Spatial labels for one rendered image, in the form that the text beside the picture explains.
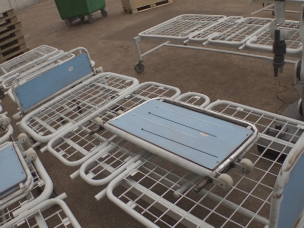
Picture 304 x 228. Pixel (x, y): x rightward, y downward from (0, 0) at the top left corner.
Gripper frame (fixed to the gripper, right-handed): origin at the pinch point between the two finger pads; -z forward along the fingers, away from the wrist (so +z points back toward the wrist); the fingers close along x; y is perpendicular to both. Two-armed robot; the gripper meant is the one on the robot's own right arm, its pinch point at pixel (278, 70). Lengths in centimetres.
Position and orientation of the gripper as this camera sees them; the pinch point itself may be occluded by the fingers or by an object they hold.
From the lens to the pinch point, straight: 191.8
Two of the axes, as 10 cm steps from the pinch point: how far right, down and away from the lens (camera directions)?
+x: -6.5, 3.4, -6.8
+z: -0.8, -9.2, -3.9
